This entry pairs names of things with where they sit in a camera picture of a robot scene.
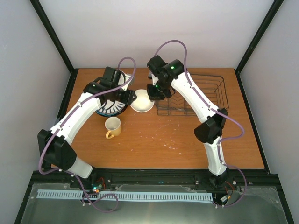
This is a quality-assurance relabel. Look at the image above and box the black wire dish rack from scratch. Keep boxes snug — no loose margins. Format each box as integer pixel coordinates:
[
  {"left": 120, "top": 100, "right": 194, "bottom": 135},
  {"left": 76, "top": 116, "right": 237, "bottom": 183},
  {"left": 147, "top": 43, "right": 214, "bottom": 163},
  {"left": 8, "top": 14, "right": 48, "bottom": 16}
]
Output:
[{"left": 154, "top": 73, "right": 229, "bottom": 116}]

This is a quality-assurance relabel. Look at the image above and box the white blue striped plate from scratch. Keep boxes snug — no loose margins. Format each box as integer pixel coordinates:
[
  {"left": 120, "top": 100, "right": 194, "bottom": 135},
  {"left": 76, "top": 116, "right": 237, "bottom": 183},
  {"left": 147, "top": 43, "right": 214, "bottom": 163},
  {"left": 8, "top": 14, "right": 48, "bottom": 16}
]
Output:
[{"left": 98, "top": 100, "right": 125, "bottom": 114}]

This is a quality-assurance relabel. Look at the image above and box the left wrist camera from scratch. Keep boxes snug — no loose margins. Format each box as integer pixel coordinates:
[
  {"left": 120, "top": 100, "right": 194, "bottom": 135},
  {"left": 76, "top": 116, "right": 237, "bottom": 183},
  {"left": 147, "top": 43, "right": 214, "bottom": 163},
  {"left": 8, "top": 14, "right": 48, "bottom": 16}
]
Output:
[{"left": 118, "top": 73, "right": 135, "bottom": 91}]

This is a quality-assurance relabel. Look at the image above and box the right black frame post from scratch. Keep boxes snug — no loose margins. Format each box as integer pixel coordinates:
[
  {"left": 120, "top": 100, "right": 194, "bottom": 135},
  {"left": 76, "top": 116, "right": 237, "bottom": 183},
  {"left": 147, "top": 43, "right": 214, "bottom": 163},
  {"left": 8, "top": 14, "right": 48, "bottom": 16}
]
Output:
[{"left": 235, "top": 0, "right": 285, "bottom": 72}]

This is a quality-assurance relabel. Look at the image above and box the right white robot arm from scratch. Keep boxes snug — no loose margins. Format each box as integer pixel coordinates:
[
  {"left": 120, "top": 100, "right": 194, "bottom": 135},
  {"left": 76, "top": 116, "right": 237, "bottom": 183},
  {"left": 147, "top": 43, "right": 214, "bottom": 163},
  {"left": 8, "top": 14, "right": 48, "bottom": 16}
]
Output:
[{"left": 147, "top": 56, "right": 228, "bottom": 189}]

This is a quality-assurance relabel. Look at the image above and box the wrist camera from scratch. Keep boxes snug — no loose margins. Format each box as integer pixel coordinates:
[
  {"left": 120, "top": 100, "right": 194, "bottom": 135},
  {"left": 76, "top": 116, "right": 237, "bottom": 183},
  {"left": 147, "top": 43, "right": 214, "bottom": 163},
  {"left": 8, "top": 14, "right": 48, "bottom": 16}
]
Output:
[
  {"left": 118, "top": 73, "right": 135, "bottom": 91},
  {"left": 148, "top": 72, "right": 158, "bottom": 86}
]

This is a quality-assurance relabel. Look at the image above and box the white floral bowl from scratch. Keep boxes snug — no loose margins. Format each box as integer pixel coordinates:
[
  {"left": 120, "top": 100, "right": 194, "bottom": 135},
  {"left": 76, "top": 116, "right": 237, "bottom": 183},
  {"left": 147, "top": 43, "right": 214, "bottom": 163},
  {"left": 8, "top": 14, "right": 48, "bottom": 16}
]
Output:
[{"left": 130, "top": 89, "right": 154, "bottom": 113}]

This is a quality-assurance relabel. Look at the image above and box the dark lower plate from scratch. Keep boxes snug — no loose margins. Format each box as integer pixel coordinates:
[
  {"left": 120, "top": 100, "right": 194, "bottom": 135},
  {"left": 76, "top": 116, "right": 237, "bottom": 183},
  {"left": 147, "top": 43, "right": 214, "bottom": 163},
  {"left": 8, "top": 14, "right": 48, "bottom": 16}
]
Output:
[{"left": 96, "top": 100, "right": 128, "bottom": 117}]

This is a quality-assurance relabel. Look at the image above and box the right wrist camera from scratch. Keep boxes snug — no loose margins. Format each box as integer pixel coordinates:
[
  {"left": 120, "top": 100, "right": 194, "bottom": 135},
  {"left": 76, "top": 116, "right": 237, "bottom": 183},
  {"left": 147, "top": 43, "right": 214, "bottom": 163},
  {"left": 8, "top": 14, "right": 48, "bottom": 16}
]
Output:
[{"left": 148, "top": 72, "right": 158, "bottom": 86}]

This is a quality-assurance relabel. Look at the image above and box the yellow mug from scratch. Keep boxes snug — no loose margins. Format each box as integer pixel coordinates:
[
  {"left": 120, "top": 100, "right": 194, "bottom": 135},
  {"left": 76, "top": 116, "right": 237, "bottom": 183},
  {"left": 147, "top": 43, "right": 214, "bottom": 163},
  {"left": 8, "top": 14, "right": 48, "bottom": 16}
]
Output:
[{"left": 105, "top": 117, "right": 121, "bottom": 139}]

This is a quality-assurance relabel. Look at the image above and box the light blue cable duct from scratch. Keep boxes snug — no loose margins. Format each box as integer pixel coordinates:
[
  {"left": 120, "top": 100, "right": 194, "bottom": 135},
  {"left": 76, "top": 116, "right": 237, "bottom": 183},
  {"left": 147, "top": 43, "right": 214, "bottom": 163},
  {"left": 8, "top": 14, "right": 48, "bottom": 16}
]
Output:
[{"left": 36, "top": 189, "right": 213, "bottom": 203}]

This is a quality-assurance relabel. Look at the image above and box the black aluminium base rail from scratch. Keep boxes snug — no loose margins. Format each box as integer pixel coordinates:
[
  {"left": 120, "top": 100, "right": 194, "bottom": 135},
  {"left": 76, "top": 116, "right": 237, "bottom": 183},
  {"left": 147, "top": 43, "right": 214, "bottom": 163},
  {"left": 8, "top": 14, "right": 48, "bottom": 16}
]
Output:
[{"left": 30, "top": 168, "right": 280, "bottom": 193}]

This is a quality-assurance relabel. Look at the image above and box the black frame post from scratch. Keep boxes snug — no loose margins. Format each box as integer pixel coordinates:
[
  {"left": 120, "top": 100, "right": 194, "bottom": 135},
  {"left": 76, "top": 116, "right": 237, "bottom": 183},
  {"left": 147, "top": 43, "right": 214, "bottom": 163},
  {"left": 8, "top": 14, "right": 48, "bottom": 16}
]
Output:
[
  {"left": 235, "top": 0, "right": 285, "bottom": 72},
  {"left": 29, "top": 0, "right": 75, "bottom": 70}
]

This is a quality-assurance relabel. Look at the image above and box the left black frame post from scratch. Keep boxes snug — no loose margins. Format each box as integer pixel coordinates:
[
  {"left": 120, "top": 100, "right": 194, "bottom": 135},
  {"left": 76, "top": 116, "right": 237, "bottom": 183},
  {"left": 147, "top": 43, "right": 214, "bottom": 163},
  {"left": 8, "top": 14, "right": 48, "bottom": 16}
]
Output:
[{"left": 29, "top": 0, "right": 75, "bottom": 70}]

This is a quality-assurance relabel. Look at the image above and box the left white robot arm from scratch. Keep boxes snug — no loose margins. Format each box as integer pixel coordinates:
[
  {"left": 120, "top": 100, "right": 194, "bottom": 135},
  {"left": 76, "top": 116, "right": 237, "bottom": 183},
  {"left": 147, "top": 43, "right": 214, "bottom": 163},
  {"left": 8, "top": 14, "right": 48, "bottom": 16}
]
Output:
[{"left": 37, "top": 67, "right": 136, "bottom": 188}]

